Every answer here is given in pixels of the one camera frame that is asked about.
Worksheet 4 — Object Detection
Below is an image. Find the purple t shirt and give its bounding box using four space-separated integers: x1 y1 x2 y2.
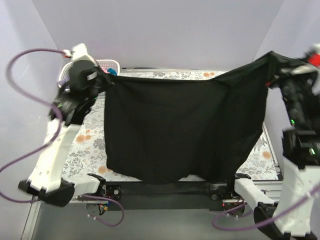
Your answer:
58 76 70 92

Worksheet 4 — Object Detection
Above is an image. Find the black t shirt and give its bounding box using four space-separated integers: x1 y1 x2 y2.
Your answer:
101 51 305 186

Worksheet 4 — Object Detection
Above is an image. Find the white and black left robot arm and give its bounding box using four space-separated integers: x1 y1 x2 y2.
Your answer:
18 60 112 207

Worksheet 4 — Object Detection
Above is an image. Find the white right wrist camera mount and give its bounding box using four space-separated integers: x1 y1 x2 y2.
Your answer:
304 43 320 68

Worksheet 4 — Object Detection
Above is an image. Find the white plastic laundry basket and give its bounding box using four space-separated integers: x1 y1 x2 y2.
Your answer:
57 59 121 83

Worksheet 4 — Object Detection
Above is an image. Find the blue garment in basket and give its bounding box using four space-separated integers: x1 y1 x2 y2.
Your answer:
107 68 118 76

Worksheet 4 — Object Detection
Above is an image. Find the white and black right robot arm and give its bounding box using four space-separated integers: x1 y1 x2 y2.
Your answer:
226 53 320 240

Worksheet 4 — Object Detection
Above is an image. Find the aluminium frame rail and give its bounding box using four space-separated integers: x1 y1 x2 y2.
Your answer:
253 180 283 199

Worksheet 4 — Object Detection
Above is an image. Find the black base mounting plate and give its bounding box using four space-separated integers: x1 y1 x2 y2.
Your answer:
101 181 241 212

